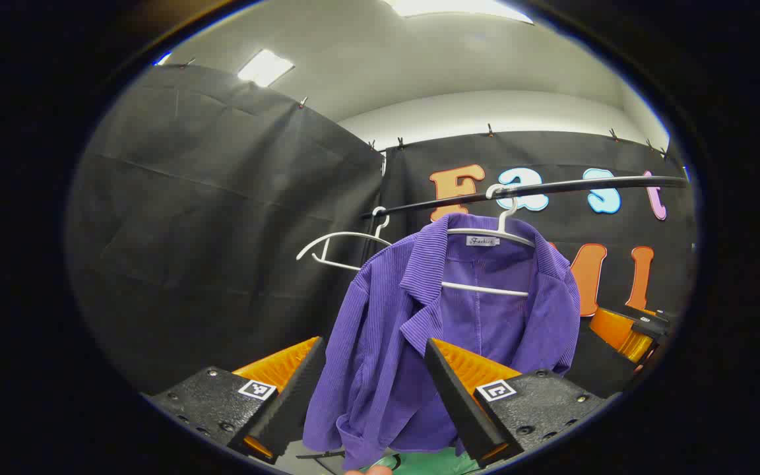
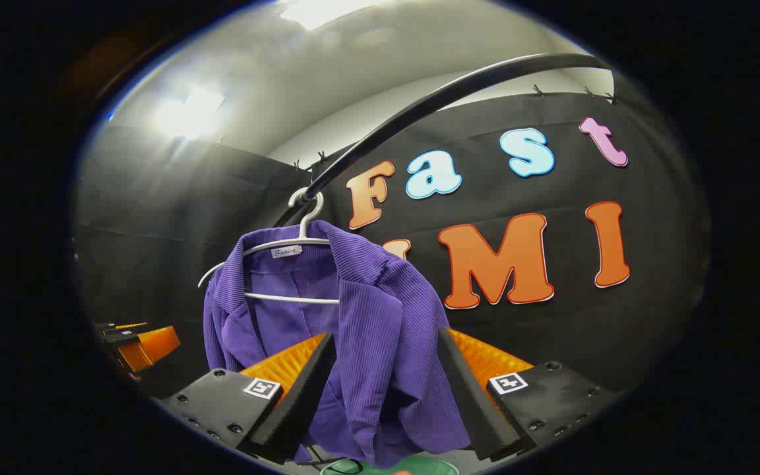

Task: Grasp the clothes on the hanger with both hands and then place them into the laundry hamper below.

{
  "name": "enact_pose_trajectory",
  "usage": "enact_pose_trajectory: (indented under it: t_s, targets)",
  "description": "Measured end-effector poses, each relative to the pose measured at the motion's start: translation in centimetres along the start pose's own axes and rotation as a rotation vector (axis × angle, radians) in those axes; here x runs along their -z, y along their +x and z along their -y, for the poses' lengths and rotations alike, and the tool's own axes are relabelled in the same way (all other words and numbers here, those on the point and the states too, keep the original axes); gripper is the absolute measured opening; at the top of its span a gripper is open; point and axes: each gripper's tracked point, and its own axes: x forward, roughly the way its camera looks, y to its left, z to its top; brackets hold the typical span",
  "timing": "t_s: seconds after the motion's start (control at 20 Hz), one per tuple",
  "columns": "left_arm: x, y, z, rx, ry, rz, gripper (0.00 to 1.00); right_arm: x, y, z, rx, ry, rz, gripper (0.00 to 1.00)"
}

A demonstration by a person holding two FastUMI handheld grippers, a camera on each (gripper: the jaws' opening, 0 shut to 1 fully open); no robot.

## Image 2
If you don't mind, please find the white plastic clothes hanger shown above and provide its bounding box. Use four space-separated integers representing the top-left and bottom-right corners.
197 187 341 305

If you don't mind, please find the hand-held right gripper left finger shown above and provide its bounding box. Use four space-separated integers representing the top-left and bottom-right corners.
156 332 338 462

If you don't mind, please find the black metal clothes rack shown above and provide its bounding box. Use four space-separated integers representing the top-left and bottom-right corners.
273 53 612 228

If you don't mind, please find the row of small black clips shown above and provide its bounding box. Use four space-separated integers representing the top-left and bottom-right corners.
291 82 618 174

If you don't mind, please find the green laundry hamper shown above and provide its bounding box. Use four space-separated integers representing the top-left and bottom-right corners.
314 455 461 475

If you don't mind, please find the black backdrop cloth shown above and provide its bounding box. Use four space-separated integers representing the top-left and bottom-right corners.
73 92 711 423

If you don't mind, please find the bright ceiling light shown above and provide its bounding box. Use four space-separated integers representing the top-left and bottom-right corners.
278 0 394 30
156 86 226 139

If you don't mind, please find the purple corduroy jacket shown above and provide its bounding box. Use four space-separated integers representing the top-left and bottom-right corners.
202 220 473 469

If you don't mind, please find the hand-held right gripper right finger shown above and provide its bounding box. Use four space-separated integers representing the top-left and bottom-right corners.
436 327 618 462

